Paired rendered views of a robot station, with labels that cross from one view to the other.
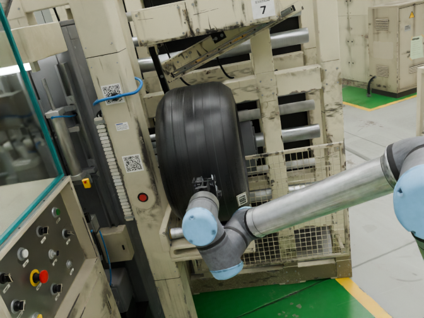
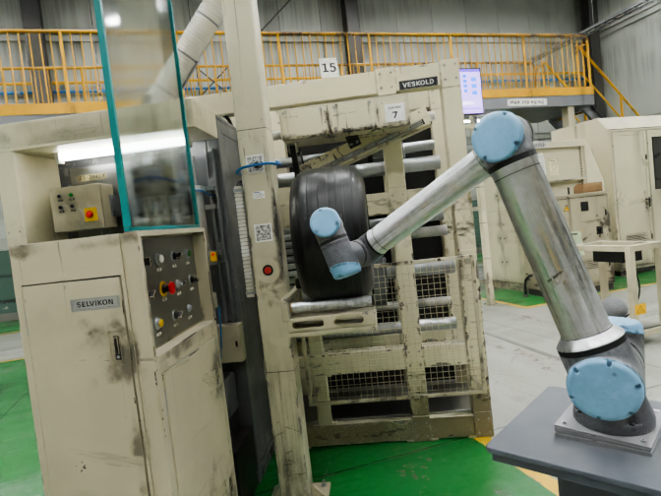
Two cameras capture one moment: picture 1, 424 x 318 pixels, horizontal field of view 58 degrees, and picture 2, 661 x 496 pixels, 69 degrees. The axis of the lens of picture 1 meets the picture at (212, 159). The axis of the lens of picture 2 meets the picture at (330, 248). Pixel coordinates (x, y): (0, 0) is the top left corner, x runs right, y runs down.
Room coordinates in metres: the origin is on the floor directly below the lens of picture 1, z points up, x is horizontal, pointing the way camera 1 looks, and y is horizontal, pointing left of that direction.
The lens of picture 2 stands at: (-0.58, 0.10, 1.23)
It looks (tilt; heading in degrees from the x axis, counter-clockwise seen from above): 3 degrees down; 359
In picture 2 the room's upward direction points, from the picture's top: 6 degrees counter-clockwise
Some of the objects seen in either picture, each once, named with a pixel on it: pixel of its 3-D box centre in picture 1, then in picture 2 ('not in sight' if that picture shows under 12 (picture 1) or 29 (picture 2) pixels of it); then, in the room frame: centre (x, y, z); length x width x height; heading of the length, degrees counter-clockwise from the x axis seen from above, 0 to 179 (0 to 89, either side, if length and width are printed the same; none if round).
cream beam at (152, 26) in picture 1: (207, 14); (345, 122); (1.79, -0.11, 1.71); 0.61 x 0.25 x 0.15; 83
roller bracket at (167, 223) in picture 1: (171, 216); (293, 302); (1.53, 0.23, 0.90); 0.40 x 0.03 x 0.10; 173
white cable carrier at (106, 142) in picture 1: (117, 169); (246, 241); (1.50, 0.40, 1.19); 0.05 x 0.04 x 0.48; 173
